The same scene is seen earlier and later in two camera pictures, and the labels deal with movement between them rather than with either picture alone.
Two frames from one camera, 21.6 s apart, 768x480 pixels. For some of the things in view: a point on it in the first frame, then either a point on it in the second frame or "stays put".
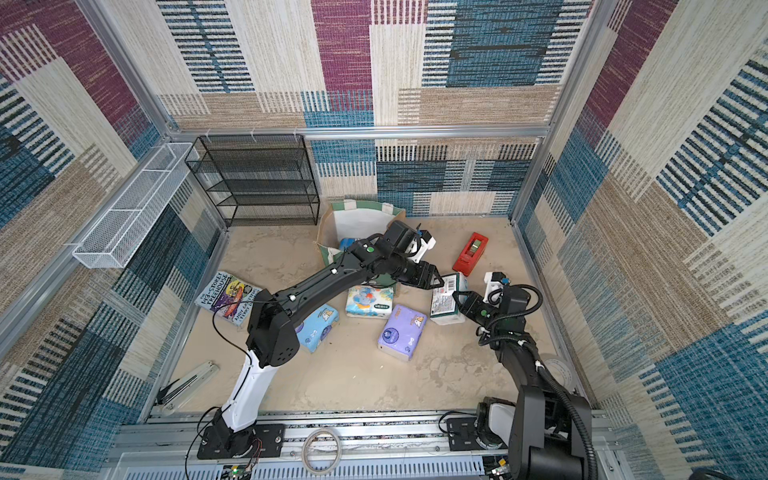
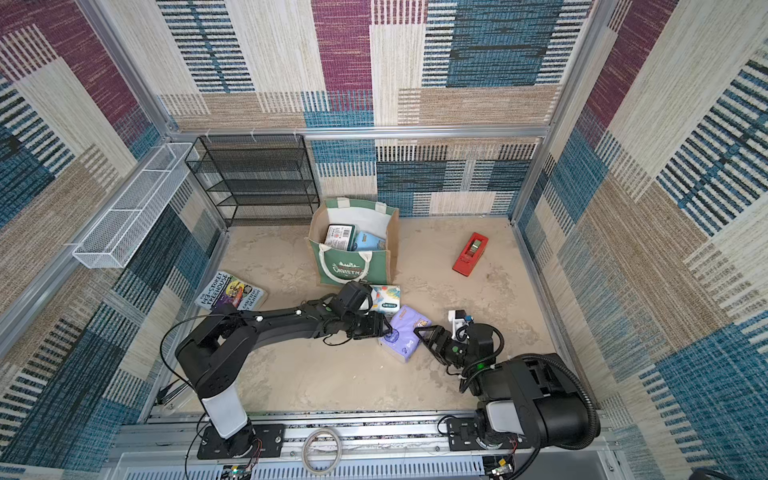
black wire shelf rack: [258, 180] stays put
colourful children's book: [229, 298] stays put
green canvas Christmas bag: [342, 222] stays put
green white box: [444, 310] → [341, 236]
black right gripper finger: [467, 304] → [423, 334]
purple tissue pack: [401, 332] stays put
